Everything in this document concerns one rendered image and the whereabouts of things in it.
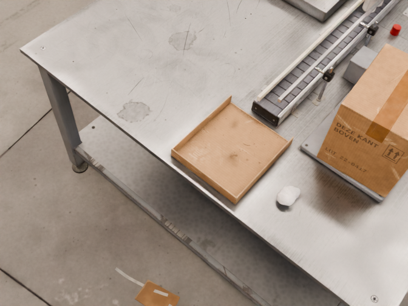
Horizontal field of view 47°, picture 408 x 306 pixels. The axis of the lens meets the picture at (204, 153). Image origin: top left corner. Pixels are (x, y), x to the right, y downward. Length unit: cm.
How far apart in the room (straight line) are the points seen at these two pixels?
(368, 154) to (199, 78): 65
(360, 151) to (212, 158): 45
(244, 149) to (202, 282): 86
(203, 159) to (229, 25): 63
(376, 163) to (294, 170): 25
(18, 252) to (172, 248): 70
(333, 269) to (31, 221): 150
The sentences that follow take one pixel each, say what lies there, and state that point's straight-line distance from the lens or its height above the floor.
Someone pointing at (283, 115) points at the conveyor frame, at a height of 87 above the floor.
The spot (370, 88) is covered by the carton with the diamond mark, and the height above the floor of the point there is 112.
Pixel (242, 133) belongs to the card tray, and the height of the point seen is 83.
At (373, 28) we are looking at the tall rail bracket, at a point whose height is 97.
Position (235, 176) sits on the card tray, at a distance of 147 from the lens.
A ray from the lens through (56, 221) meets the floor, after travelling 238.
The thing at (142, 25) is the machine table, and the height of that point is 83.
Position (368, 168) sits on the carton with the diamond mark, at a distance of 147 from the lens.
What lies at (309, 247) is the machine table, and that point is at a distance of 142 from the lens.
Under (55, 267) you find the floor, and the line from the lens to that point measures 229.
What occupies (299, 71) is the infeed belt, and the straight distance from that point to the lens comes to 172.
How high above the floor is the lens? 210
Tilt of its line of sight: 57 degrees down
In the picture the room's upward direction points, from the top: 6 degrees clockwise
